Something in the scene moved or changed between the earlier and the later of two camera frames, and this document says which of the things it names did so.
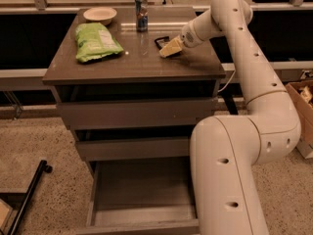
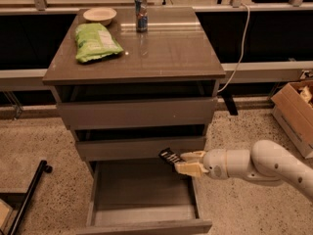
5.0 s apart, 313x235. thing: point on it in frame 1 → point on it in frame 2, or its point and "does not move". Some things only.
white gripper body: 189,37 → 215,164
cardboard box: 302,94 does not move
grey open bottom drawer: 155,196 does not move
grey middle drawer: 135,148 does not move
